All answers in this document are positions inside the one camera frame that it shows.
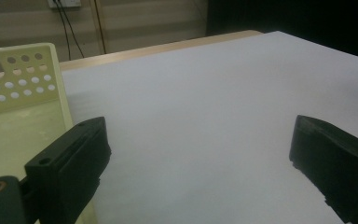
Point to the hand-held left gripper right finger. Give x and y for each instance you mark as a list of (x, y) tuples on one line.
[(338, 161)]

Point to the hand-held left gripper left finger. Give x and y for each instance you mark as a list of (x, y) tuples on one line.
[(65, 161)]

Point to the pale green perforated plastic basket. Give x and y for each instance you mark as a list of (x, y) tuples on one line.
[(18, 130)]

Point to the white table cover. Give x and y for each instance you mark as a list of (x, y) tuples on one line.
[(199, 109)]

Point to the white wall socket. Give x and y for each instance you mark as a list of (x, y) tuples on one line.
[(70, 2)]

